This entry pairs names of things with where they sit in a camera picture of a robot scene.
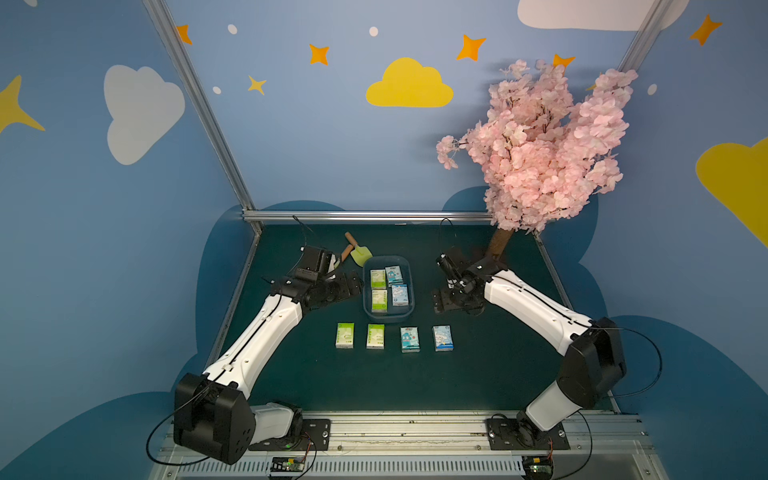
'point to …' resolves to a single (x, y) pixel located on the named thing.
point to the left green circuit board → (287, 464)
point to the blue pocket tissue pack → (409, 339)
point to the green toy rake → (355, 250)
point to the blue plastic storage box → (395, 313)
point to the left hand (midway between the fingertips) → (351, 284)
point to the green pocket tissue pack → (345, 335)
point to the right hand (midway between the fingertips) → (455, 300)
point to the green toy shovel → (366, 253)
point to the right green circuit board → (538, 467)
